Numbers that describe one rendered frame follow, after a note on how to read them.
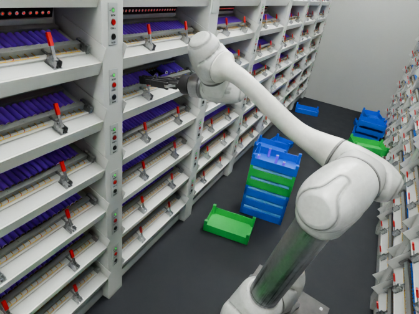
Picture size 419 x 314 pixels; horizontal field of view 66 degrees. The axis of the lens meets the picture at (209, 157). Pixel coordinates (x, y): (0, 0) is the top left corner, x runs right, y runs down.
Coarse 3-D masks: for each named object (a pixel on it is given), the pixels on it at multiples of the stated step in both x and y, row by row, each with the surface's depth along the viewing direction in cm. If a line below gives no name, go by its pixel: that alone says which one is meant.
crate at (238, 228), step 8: (216, 208) 222; (208, 216) 213; (216, 216) 222; (224, 216) 223; (232, 216) 221; (240, 216) 219; (208, 224) 213; (216, 224) 214; (224, 224) 216; (232, 224) 217; (240, 224) 218; (248, 224) 219; (216, 232) 206; (224, 232) 203; (232, 232) 210; (240, 232) 211; (248, 232) 212; (240, 240) 202; (248, 240) 201
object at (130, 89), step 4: (180, 72) 158; (184, 72) 160; (188, 72) 163; (168, 76) 150; (172, 76) 152; (176, 76) 155; (180, 76) 158; (136, 84) 132; (140, 84) 134; (144, 84) 135; (124, 88) 126; (128, 88) 127; (132, 88) 129; (136, 88) 131; (124, 92) 126; (128, 92) 128; (132, 92) 129
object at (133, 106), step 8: (176, 56) 168; (184, 64) 167; (192, 72) 165; (144, 88) 137; (152, 88) 140; (160, 88) 143; (168, 88) 146; (128, 96) 128; (160, 96) 139; (168, 96) 144; (176, 96) 152; (128, 104) 124; (136, 104) 126; (144, 104) 129; (152, 104) 135; (160, 104) 142; (128, 112) 122; (136, 112) 127
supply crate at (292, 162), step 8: (256, 152) 223; (264, 152) 225; (272, 152) 223; (280, 152) 221; (256, 160) 208; (264, 160) 217; (272, 160) 219; (280, 160) 220; (288, 160) 222; (296, 160) 220; (272, 168) 206; (280, 168) 205; (288, 168) 203; (296, 168) 201
